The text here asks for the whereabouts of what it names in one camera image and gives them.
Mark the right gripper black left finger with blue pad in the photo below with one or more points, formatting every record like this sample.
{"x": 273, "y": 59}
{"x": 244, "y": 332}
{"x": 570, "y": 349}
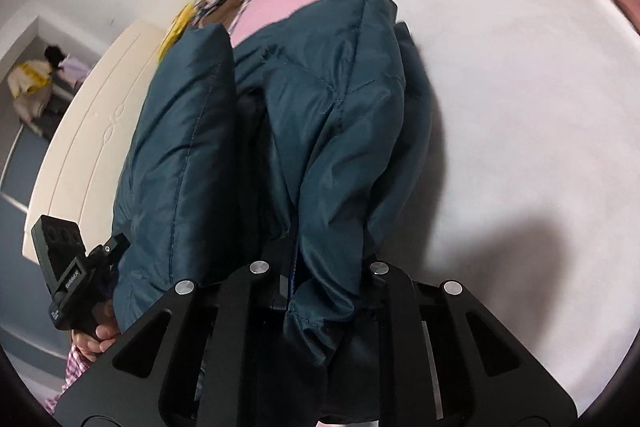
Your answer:
{"x": 219, "y": 360}

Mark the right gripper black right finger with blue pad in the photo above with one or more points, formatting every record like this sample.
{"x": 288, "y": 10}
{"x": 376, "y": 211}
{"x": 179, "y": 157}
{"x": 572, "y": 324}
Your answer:
{"x": 431, "y": 372}

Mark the dark teal padded jacket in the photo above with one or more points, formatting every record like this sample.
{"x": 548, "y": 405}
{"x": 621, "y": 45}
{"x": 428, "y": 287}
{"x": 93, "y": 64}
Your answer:
{"x": 302, "y": 142}

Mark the clothes pile in doorway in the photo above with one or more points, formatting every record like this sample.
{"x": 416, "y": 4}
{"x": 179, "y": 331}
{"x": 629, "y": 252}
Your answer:
{"x": 43, "y": 89}

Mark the person's left hand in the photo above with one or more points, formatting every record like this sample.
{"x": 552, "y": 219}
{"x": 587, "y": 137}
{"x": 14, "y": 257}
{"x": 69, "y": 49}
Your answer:
{"x": 107, "y": 331}

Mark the pink checked pyjama sleeve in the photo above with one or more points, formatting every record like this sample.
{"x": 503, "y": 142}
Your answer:
{"x": 76, "y": 365}

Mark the cream wooden headboard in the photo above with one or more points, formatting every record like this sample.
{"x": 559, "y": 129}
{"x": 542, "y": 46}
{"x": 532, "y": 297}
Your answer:
{"x": 78, "y": 178}

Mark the yellow item on bed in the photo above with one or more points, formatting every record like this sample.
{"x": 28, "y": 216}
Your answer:
{"x": 176, "y": 29}

